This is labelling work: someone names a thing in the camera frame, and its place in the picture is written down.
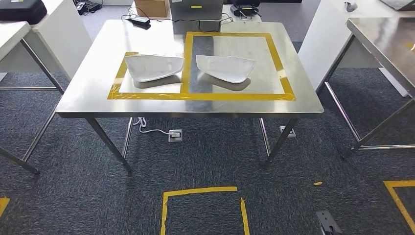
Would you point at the dark flat tray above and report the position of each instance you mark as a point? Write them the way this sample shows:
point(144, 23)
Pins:
point(397, 4)

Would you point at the small grey handheld device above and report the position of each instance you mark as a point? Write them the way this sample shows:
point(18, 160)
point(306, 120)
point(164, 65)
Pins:
point(350, 6)

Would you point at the black hard case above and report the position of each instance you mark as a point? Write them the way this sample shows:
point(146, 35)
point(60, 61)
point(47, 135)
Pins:
point(22, 11)

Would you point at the white side desk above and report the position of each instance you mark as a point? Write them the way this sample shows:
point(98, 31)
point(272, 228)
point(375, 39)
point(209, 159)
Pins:
point(61, 39)

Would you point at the black router device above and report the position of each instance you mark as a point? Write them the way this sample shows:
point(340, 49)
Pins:
point(244, 8)

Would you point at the steel table with white panel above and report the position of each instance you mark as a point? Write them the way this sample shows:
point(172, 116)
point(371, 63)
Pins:
point(376, 32)

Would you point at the black power adapter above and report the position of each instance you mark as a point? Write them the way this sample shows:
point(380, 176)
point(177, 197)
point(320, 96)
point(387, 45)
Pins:
point(140, 21)

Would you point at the yellow tape frame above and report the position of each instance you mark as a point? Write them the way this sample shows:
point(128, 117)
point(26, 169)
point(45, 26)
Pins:
point(243, 96)

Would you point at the metal floor socket plate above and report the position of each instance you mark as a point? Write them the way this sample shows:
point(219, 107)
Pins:
point(288, 132)
point(175, 135)

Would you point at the white plastic shell part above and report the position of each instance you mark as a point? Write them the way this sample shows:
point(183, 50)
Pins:
point(227, 68)
point(152, 66)

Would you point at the yellow floor tape square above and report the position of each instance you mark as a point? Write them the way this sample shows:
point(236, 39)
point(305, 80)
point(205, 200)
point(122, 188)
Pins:
point(394, 191)
point(194, 191)
point(3, 204)

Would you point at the brown cardboard box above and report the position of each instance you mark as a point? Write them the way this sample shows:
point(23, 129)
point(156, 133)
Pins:
point(152, 7)

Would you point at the grey metal box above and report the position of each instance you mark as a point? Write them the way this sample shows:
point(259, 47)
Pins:
point(196, 11)

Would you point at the small yellow tape scrap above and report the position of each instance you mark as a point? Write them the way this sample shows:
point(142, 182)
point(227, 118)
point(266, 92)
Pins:
point(318, 183)

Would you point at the steel workbench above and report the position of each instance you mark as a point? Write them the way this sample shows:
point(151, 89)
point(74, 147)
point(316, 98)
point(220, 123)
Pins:
point(97, 97)

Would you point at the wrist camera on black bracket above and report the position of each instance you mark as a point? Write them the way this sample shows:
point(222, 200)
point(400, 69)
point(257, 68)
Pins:
point(327, 222)

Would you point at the white back table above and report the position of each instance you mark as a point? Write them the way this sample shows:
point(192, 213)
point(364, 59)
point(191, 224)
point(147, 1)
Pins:
point(233, 18)

